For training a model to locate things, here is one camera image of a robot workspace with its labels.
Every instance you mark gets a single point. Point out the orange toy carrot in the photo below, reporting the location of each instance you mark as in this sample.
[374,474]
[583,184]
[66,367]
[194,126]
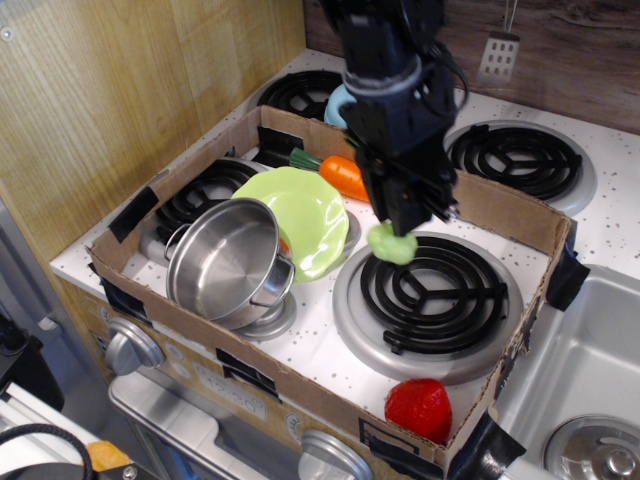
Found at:
[341,173]

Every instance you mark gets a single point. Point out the front right black burner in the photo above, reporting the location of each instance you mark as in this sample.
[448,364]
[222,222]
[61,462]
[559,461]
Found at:
[446,315]

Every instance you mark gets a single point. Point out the silver front left knob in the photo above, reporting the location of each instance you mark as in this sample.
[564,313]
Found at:
[130,348]

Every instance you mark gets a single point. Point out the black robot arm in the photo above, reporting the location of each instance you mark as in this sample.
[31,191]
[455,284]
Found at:
[385,38]

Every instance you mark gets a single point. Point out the light green plastic plate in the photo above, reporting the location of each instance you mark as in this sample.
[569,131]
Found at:
[310,213]

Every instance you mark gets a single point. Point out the hanging metal spatula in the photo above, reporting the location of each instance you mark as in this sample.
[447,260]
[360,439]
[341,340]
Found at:
[501,51]

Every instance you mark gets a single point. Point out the red toy strawberry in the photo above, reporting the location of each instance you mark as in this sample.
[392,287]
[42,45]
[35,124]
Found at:
[421,406]

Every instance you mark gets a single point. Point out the black burner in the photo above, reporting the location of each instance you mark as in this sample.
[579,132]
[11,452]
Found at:
[446,315]
[534,159]
[304,93]
[214,185]

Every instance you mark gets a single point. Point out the silver sink drain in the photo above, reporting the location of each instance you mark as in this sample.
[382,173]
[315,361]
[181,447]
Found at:
[593,447]

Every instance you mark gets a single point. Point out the front left black burner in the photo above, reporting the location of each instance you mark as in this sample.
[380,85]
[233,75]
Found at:
[214,185]

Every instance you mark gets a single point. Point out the light blue plastic bowl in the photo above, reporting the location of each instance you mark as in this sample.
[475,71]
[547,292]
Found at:
[338,98]

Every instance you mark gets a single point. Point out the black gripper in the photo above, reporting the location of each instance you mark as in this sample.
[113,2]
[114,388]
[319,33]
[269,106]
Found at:
[398,124]

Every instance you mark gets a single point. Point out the green toy broccoli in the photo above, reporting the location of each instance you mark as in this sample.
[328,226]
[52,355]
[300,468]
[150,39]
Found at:
[387,246]

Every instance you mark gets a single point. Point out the back right black burner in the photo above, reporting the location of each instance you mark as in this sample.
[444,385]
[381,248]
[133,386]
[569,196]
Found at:
[534,159]

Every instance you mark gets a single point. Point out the silver oven door handle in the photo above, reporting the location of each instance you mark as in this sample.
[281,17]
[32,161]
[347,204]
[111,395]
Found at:
[212,441]

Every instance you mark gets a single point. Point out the orange object bottom left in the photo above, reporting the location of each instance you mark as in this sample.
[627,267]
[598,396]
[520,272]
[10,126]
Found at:
[106,456]

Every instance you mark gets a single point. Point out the steel sink basin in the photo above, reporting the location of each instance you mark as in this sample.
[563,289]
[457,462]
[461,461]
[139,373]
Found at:
[582,361]

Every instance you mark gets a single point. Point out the silver front middle knob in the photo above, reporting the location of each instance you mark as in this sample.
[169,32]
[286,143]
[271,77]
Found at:
[326,457]

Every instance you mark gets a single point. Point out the brown cardboard fence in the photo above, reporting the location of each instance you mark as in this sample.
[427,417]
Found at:
[499,212]

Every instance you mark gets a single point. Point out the small steel pot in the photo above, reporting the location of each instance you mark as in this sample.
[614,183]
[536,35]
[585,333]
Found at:
[229,266]

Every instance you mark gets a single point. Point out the back left black burner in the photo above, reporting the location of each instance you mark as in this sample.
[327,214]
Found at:
[304,93]

